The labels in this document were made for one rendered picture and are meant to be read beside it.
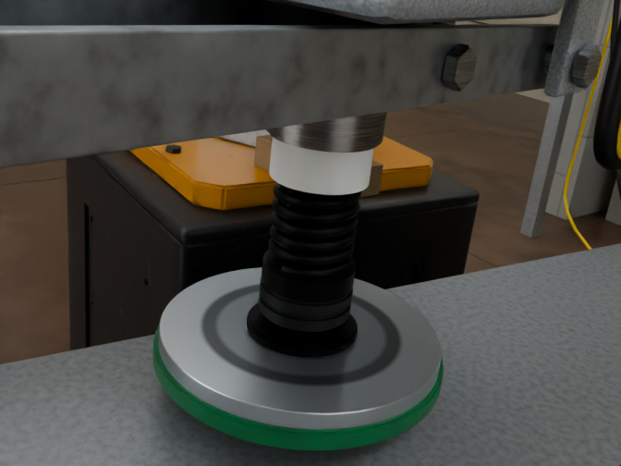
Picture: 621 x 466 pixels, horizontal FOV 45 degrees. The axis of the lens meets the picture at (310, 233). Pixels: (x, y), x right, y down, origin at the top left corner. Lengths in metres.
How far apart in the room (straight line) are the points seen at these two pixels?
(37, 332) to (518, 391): 1.81
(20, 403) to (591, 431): 0.43
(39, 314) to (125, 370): 1.78
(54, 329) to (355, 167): 1.88
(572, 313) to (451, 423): 0.26
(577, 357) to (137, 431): 0.40
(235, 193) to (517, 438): 0.69
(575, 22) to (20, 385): 0.49
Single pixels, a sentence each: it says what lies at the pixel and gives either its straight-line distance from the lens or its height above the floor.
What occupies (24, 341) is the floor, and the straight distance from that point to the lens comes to 2.27.
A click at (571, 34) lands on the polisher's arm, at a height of 1.11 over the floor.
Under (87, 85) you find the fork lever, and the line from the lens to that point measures 0.31.
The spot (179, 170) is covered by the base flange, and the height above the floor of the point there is 0.78.
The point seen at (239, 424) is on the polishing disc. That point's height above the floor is 0.87.
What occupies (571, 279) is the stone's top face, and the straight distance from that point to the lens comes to 0.90.
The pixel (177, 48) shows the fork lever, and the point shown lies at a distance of 0.33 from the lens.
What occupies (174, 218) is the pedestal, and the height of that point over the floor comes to 0.74.
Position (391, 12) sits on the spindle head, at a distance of 0.36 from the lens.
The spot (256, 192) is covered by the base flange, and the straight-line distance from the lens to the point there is 1.19.
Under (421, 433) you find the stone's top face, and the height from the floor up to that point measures 0.83.
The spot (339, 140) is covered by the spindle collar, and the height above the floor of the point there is 1.04.
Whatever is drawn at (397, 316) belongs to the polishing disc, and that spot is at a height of 0.88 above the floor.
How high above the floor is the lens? 1.17
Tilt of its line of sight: 23 degrees down
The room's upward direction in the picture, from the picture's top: 7 degrees clockwise
